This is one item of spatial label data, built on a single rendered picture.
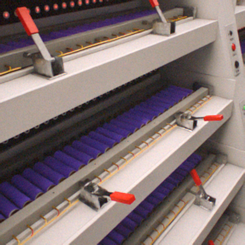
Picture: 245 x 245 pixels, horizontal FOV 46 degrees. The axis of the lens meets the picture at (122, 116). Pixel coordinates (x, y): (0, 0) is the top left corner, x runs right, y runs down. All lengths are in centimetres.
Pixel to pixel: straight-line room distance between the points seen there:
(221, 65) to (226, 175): 28
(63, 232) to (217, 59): 52
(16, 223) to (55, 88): 17
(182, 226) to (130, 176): 22
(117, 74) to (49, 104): 13
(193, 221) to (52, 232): 34
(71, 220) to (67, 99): 16
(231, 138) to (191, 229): 27
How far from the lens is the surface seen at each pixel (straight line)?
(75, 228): 41
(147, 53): 49
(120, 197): 38
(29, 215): 41
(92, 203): 43
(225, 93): 75
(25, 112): 35
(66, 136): 56
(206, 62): 75
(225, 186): 76
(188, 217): 67
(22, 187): 47
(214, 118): 57
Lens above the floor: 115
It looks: 15 degrees down
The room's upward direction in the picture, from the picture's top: 17 degrees counter-clockwise
